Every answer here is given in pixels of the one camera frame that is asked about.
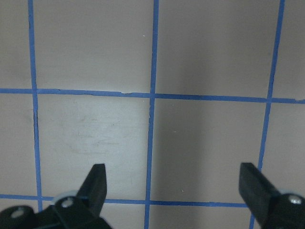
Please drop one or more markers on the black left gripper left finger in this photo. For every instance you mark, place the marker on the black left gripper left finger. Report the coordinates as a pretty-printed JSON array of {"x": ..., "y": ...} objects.
[{"x": 81, "y": 211}]

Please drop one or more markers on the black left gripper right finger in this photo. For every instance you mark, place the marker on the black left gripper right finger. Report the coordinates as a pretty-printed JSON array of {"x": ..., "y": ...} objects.
[{"x": 271, "y": 208}]

